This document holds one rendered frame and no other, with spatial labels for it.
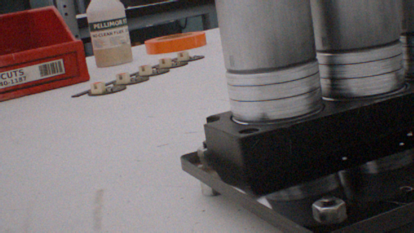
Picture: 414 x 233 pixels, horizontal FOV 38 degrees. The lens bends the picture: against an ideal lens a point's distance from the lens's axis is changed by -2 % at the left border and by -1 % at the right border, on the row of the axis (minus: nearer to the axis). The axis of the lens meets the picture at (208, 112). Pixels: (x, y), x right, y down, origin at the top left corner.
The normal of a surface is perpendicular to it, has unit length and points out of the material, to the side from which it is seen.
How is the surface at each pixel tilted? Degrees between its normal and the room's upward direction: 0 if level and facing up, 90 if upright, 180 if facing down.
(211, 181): 90
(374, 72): 90
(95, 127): 0
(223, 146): 90
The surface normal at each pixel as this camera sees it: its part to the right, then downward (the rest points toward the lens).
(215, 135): -0.91, 0.22
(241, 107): -0.75, 0.25
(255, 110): -0.48, 0.25
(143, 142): -0.15, -0.97
